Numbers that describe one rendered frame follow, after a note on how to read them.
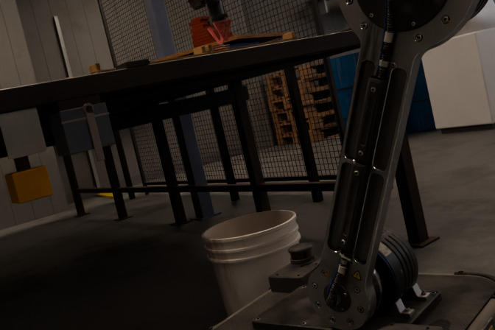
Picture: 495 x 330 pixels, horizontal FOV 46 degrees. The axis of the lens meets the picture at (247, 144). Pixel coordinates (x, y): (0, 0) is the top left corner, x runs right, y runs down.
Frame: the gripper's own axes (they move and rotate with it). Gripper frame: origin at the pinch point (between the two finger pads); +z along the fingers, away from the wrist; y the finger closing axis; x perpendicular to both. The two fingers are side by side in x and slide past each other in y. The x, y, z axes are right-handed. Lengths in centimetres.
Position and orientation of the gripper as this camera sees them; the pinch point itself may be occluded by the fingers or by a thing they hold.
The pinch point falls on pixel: (222, 40)
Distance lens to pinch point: 227.5
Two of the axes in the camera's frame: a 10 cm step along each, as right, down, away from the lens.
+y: 2.4, 0.3, -9.7
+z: 2.3, 9.7, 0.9
